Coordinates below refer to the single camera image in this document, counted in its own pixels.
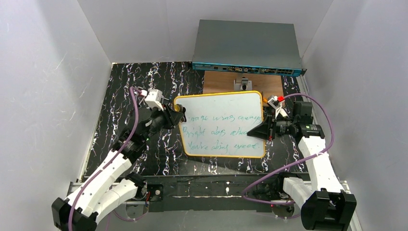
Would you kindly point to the orange handled pliers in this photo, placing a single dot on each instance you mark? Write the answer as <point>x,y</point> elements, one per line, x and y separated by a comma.
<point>265,101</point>

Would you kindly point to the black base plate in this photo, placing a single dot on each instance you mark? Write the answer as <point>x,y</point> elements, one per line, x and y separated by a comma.
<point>202,193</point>

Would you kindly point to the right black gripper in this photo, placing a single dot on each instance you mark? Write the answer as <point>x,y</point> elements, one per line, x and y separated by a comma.
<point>270,128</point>

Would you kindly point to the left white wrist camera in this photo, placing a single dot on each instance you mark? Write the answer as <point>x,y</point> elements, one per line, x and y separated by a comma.
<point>153,98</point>

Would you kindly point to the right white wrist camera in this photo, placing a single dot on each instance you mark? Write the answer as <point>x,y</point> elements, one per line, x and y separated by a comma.
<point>276,103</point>

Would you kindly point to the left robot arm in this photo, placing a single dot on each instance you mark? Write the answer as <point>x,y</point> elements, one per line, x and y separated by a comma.
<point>97,197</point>

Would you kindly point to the teal network switch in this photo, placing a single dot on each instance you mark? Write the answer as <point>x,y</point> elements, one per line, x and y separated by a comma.
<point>247,47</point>

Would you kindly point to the yellow and black eraser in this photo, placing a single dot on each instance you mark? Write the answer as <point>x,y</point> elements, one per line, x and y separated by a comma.
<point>179,108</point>

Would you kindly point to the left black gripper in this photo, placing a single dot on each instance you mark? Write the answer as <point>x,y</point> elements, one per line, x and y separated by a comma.
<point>173,114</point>

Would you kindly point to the grey metal bracket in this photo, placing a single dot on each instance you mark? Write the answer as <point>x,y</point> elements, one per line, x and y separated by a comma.
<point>242,84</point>

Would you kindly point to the yellow framed whiteboard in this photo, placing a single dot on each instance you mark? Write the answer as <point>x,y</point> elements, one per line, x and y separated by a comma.
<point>217,124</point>

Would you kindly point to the brown wooden board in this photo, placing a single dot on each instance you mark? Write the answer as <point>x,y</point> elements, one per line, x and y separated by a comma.
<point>224,82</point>

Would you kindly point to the black marble pattern mat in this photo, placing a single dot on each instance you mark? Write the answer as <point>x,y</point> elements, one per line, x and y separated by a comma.
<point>163,153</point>

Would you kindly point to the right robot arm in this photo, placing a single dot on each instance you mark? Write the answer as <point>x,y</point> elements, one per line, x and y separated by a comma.
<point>326,206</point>

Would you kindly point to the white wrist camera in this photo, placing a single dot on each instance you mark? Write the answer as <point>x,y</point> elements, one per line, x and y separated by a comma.
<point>276,103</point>
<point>153,98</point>

